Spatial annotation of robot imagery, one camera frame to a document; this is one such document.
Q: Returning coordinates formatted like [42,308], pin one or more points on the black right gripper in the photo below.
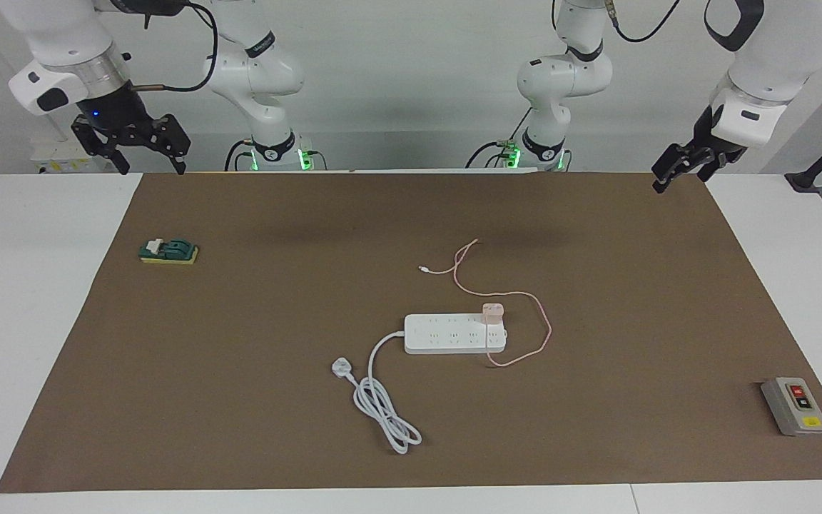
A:
[117,121]

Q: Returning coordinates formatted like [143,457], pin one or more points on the grey push-button switch box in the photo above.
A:
[793,410]

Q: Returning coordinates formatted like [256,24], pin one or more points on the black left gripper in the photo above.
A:
[718,150]

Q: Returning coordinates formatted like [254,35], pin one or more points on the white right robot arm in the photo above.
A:
[61,36]

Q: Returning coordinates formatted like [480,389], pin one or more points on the white box with yellow labels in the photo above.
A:
[54,163]

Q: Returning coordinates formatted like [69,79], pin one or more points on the pink charger adapter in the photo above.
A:
[493,314]

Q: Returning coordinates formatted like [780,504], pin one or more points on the brown table mat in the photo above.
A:
[596,392]

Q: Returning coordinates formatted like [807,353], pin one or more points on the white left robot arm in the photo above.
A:
[775,50]

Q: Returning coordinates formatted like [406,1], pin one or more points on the green knife switch block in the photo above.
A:
[172,251]

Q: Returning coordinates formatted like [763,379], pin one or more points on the white power strip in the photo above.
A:
[447,335]

